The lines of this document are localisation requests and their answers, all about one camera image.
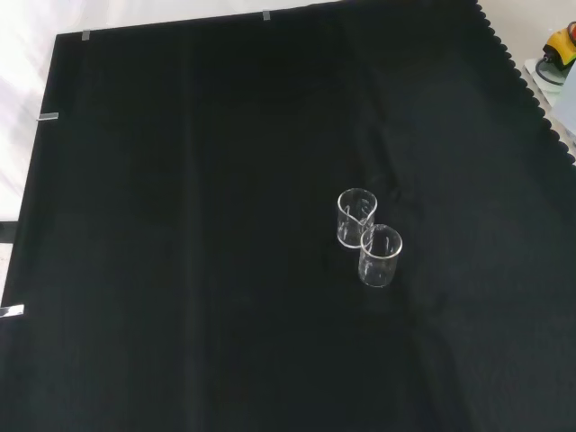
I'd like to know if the clear glass beaker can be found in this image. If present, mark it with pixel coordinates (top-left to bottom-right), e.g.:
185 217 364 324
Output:
336 187 377 249
357 223 404 288

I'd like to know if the black bench cloth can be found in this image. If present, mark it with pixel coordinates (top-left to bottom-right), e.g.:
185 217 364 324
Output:
0 0 576 432

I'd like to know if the pale board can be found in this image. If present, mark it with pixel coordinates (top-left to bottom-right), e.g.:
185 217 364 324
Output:
521 57 576 154

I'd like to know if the black stand base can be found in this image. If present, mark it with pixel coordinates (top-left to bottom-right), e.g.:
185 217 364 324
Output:
0 220 20 245

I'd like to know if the pale grey box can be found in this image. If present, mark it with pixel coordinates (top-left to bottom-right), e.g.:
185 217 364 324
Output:
552 62 576 136

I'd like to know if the yellow stop button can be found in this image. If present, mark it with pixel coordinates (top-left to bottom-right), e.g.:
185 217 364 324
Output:
542 20 576 68

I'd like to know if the black stop button cable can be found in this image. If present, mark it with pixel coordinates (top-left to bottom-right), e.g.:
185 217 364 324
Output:
534 53 563 86

